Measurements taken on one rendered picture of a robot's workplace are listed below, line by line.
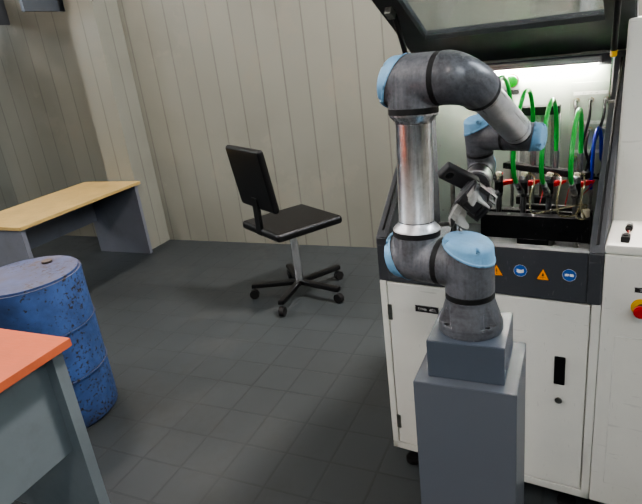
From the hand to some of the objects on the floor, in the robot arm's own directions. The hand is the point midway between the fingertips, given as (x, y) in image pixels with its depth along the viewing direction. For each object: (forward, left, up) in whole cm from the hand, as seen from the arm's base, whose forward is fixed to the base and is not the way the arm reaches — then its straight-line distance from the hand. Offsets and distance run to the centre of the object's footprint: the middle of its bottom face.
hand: (459, 212), depth 140 cm
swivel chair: (+171, +141, -116) cm, 250 cm away
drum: (+25, +205, -116) cm, 236 cm away
